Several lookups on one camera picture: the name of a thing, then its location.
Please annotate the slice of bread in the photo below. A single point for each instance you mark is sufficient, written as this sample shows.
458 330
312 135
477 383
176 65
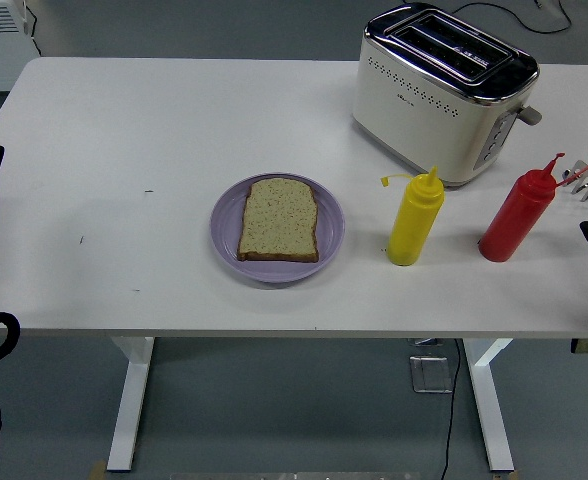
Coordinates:
279 220

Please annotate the yellow squeeze bottle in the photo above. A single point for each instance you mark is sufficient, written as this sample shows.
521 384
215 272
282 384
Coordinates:
414 225

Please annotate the metal floor socket plate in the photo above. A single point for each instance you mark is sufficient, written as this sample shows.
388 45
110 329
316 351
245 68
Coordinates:
430 375

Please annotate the white table leg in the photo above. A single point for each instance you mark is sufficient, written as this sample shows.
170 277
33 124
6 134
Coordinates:
491 400
129 400

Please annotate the cream and chrome toaster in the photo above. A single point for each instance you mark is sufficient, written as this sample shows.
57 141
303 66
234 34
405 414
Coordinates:
414 120

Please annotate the red squeeze bottle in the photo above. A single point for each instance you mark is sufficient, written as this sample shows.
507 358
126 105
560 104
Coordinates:
516 220

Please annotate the purple round plate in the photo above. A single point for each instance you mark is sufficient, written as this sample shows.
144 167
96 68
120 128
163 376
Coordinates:
279 272

